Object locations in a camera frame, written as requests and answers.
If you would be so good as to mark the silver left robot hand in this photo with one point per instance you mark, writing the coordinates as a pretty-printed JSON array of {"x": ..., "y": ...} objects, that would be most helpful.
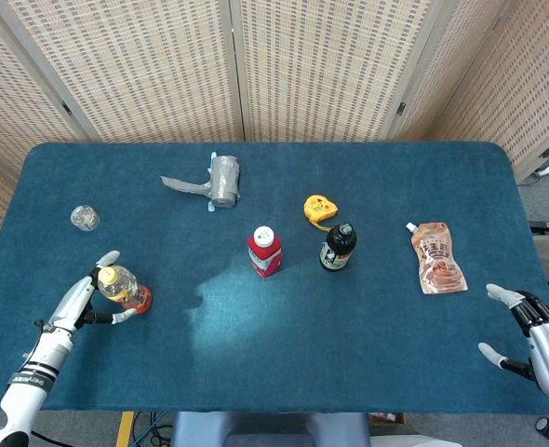
[{"x": 74, "y": 300}]

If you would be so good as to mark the orange tea bottle yellow cap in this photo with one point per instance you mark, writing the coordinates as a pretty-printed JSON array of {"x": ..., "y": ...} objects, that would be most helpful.
[{"x": 121, "y": 284}]

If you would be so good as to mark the red NFC juice bottle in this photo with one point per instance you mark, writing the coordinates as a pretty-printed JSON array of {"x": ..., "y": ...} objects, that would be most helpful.
[{"x": 265, "y": 256}]

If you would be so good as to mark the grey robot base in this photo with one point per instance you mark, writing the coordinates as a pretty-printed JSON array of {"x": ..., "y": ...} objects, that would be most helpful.
[{"x": 265, "y": 428}]

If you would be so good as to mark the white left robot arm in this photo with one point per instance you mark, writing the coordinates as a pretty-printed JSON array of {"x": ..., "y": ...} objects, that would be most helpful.
[{"x": 37, "y": 368}]

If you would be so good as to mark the small clear jar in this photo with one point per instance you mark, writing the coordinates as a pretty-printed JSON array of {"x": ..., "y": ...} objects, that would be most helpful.
[{"x": 85, "y": 218}]

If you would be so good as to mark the brown spout pouch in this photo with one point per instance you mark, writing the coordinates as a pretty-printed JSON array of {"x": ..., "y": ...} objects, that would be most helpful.
[{"x": 437, "y": 261}]

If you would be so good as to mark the brown cardboard box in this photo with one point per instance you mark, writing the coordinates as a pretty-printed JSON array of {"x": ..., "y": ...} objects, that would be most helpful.
[{"x": 388, "y": 418}]

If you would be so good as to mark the blue table cloth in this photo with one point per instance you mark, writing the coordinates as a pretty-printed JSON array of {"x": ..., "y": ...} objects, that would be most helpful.
[{"x": 256, "y": 326}]

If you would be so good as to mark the dark tea bottle black cap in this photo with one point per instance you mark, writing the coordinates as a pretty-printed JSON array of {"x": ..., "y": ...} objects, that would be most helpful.
[{"x": 337, "y": 251}]

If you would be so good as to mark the woven folding screen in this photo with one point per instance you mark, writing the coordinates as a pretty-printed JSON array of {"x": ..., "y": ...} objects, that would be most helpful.
[{"x": 139, "y": 70}]

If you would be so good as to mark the yellow tape measure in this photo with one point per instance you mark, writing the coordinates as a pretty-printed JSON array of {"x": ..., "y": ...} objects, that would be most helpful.
[{"x": 318, "y": 207}]

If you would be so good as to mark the grey duct tape roll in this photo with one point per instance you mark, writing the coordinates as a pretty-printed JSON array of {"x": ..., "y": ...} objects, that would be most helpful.
[{"x": 225, "y": 184}]

